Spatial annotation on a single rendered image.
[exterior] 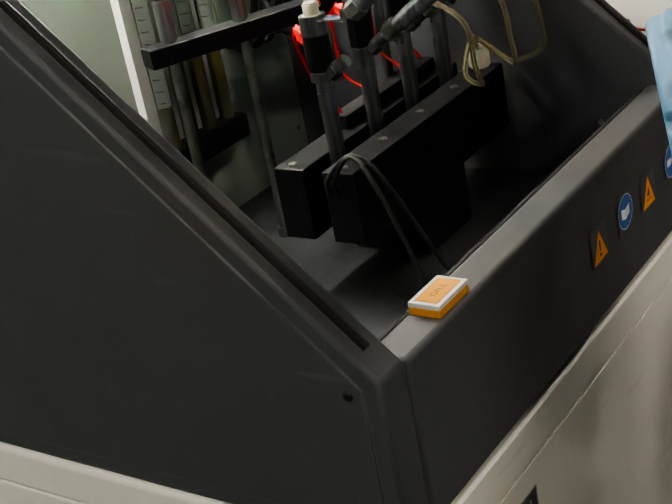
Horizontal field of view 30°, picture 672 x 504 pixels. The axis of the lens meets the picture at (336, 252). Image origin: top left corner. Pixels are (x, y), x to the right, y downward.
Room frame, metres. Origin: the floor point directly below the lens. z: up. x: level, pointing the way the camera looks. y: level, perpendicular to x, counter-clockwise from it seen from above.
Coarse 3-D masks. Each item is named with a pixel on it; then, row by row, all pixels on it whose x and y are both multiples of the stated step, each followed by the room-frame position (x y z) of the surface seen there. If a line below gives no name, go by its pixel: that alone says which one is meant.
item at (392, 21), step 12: (228, 0) 1.40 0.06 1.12; (240, 0) 1.40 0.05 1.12; (420, 0) 1.25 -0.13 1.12; (432, 0) 1.24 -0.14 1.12; (240, 12) 1.40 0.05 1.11; (408, 12) 1.26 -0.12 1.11; (420, 12) 1.25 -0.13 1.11; (384, 24) 1.28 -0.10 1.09; (396, 24) 1.27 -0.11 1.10; (408, 24) 1.27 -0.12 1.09; (384, 36) 1.28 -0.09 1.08; (396, 36) 1.28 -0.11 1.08
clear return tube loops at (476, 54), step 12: (456, 12) 1.28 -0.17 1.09; (504, 12) 1.33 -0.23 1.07; (540, 12) 1.38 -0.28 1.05; (540, 24) 1.38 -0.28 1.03; (468, 36) 1.27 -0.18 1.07; (468, 48) 1.40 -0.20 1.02; (480, 48) 1.43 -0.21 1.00; (492, 48) 1.41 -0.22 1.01; (540, 48) 1.40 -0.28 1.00; (468, 60) 1.44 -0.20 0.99; (480, 60) 1.43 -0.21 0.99; (516, 60) 1.34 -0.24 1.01; (480, 72) 1.27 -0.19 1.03; (480, 84) 1.28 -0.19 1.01
